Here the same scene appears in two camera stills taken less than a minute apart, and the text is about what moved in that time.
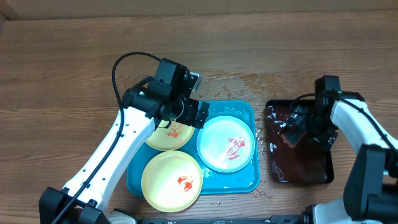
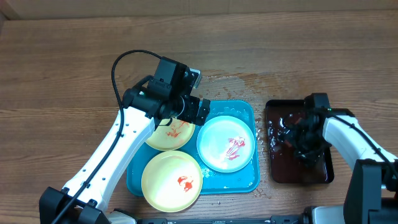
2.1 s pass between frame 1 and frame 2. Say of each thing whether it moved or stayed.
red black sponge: moved
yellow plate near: stayed
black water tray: stayed
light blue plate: stayed
